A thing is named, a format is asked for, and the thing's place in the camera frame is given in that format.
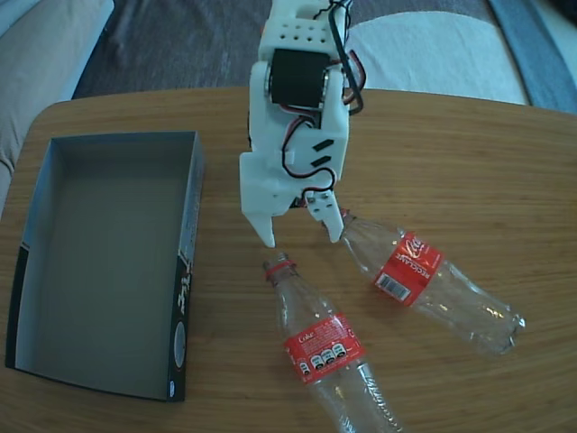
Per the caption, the clear bottle nutrition icons label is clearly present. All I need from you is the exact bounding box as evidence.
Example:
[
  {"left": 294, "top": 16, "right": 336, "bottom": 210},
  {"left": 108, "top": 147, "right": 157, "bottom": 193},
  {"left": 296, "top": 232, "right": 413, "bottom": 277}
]
[{"left": 262, "top": 251, "right": 402, "bottom": 433}]

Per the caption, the grey cardboard box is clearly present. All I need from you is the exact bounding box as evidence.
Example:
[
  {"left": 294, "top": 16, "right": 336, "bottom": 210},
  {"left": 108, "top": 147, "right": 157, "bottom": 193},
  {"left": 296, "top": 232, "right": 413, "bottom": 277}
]
[{"left": 5, "top": 130, "right": 207, "bottom": 403}]

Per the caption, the clear bottle barcode label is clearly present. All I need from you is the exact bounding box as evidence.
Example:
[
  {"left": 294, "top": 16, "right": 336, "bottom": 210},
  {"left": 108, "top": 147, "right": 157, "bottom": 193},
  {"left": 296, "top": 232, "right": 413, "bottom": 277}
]
[{"left": 337, "top": 209, "right": 527, "bottom": 358}]

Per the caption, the dark grey textured rug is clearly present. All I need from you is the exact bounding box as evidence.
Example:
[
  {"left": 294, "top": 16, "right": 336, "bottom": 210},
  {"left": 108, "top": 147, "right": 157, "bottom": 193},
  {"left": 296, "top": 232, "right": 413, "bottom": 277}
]
[{"left": 71, "top": 0, "right": 501, "bottom": 100}]

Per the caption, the white cushion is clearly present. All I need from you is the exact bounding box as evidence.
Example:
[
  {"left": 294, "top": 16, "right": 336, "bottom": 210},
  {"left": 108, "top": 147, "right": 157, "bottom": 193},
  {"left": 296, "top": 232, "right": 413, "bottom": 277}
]
[{"left": 349, "top": 11, "right": 528, "bottom": 106}]

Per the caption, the beige sofa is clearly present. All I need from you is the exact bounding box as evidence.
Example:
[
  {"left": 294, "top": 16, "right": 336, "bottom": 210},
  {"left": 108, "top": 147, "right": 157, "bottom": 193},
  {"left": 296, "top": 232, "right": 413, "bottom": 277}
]
[{"left": 0, "top": 0, "right": 116, "bottom": 213}]

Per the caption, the blue grey fabric strip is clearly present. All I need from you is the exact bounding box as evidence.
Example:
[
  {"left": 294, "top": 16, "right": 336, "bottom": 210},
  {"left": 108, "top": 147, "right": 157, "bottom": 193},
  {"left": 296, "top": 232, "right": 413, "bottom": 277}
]
[{"left": 489, "top": 0, "right": 577, "bottom": 114}]

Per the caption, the black camera cable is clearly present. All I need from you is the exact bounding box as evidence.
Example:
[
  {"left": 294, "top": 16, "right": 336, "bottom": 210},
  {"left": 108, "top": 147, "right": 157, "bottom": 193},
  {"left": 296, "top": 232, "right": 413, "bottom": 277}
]
[{"left": 326, "top": 0, "right": 366, "bottom": 116}]

